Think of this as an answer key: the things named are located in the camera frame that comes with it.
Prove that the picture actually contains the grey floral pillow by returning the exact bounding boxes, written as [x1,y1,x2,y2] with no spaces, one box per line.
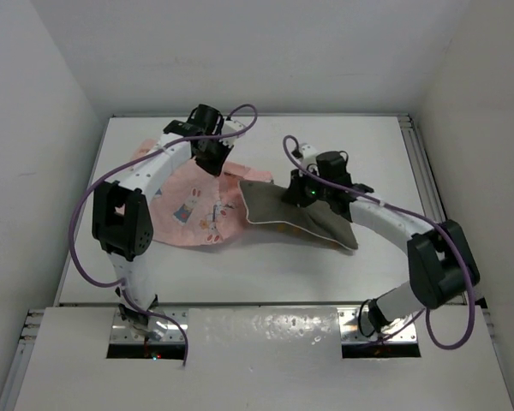
[238,181,358,251]

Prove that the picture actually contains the pink cartoon pillowcase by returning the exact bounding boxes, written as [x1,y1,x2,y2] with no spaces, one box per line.
[149,160,273,247]

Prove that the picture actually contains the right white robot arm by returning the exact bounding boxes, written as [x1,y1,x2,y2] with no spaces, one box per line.
[283,145,481,337]

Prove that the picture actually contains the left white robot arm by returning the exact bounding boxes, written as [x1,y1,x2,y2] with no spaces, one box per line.
[92,104,244,333]

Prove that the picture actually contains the white front cover board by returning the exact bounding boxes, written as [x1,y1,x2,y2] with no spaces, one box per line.
[15,307,512,410]

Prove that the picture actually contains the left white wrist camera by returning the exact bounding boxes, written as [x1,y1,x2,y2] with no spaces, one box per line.
[221,119,246,139]

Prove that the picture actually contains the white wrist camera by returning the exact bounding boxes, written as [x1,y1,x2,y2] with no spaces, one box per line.
[221,119,246,139]
[292,143,319,169]

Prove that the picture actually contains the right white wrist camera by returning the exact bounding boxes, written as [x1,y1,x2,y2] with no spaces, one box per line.
[292,143,319,169]

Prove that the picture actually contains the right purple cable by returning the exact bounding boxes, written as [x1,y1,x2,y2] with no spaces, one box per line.
[282,135,477,350]

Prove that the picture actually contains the purple cable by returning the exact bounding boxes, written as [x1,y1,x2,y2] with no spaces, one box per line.
[68,104,258,368]
[282,135,477,350]

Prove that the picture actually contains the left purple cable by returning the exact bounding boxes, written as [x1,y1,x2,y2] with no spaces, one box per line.
[68,104,258,368]

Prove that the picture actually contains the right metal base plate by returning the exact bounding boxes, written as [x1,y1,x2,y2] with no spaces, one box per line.
[338,308,419,344]

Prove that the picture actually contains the metal base plate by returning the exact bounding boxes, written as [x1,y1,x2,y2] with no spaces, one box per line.
[338,308,419,344]
[109,309,188,345]

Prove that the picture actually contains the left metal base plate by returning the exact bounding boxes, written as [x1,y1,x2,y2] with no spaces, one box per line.
[109,309,188,345]

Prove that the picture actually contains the left aluminium frame rail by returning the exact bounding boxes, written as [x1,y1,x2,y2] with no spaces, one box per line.
[0,309,45,411]

